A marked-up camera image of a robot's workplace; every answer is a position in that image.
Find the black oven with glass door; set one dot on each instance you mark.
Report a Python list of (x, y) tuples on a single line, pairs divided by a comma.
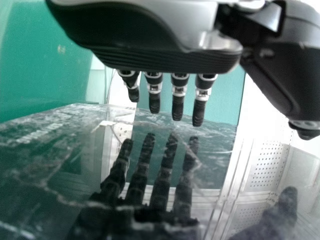
[(62, 162)]

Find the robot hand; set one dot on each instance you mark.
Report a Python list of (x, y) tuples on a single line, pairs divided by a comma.
[(150, 37)]

